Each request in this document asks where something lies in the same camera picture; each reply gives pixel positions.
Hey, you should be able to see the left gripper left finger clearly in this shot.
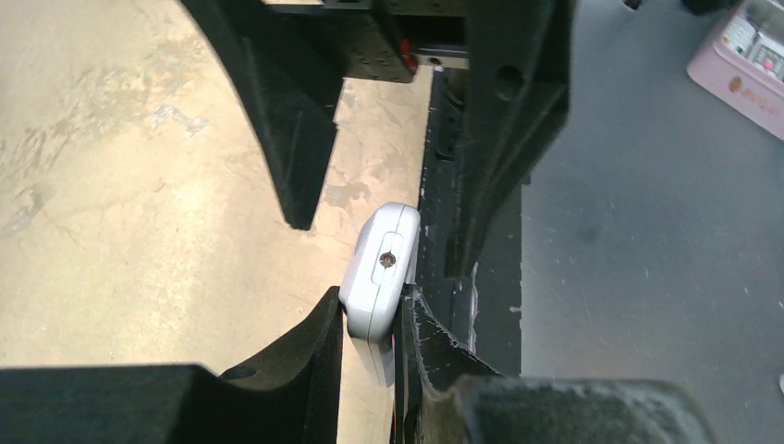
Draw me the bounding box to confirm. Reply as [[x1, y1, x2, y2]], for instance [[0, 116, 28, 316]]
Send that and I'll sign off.
[[1, 288, 343, 443]]

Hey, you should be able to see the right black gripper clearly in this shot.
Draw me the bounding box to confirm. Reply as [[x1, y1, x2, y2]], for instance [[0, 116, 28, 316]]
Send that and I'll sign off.
[[178, 0, 577, 280]]

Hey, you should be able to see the pink device box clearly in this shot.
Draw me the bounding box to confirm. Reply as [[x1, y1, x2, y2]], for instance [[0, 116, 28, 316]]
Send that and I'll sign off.
[[687, 0, 783, 139]]

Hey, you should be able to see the white remote control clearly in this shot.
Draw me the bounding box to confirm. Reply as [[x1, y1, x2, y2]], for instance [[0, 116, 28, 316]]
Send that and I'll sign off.
[[338, 202, 421, 388]]

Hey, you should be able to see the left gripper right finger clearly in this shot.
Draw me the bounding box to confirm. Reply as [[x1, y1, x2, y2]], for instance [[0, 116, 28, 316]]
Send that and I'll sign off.
[[391, 285, 717, 443]]

